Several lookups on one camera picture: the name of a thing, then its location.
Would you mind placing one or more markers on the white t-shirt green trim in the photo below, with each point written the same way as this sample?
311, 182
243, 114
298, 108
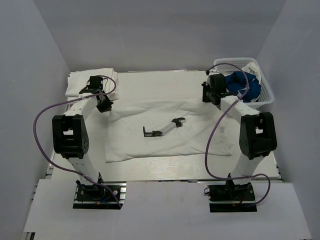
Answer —
253, 68

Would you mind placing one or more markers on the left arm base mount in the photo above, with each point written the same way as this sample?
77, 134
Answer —
92, 197

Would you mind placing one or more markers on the folded white t-shirt stack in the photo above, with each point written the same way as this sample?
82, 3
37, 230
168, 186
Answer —
78, 80

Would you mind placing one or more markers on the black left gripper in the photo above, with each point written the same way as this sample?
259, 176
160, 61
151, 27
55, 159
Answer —
107, 107

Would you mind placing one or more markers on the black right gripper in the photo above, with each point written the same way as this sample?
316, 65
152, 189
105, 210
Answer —
206, 84

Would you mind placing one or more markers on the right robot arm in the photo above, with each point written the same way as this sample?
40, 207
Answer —
257, 134

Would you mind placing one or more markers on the white plastic laundry basket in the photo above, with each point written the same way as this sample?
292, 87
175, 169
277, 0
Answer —
266, 97

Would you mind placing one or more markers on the blue Mickey Mouse t-shirt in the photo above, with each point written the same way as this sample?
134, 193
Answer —
236, 83

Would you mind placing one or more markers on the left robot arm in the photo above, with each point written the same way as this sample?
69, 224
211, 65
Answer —
70, 136

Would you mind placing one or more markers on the white t-shirt black print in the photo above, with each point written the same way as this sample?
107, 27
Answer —
165, 128

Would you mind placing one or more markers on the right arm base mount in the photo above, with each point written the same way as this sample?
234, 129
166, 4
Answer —
221, 200

